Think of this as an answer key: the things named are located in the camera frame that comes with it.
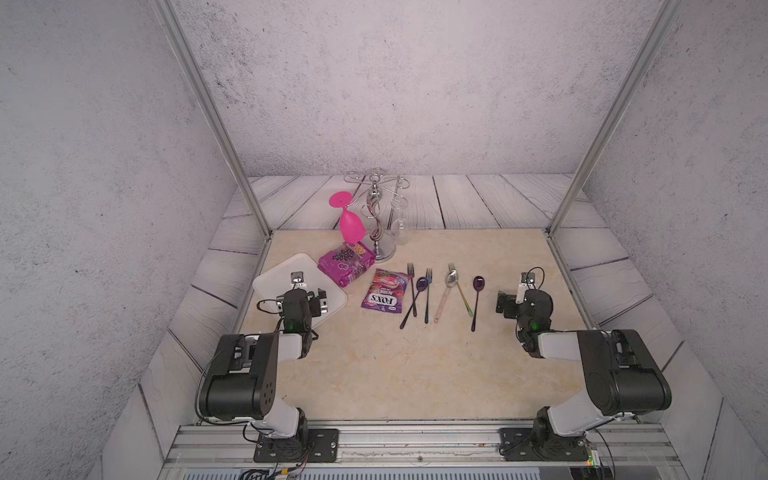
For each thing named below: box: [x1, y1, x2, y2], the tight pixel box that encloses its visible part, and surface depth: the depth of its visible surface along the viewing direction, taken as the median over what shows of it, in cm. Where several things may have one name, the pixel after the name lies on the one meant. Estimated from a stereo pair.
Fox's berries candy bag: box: [361, 268, 411, 314], surface depth 103 cm
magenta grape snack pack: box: [317, 241, 377, 288], surface depth 107 cm
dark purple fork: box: [407, 263, 417, 317], surface depth 110 cm
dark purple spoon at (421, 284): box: [400, 277, 429, 329], surface depth 106 cm
